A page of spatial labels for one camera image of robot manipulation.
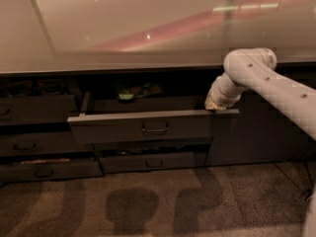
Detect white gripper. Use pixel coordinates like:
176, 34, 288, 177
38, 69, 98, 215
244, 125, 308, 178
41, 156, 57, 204
204, 73, 246, 111

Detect green snack bag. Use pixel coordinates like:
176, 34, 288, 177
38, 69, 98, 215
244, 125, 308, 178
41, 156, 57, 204
113, 80, 164, 101

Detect grey drawer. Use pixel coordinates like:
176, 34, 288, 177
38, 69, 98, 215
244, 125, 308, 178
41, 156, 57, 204
68, 92, 240, 145
100, 151, 206, 173
0, 131, 93, 156
93, 137, 212, 150
0, 160, 103, 183
0, 95, 79, 125

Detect grey cabinet door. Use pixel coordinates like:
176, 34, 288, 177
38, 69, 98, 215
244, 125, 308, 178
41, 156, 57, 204
203, 70, 316, 167

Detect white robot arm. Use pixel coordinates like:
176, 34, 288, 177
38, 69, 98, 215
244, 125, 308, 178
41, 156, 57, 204
204, 48, 316, 139

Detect snack bags in left drawer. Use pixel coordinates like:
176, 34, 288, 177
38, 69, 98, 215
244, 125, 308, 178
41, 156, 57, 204
0, 79, 69, 98

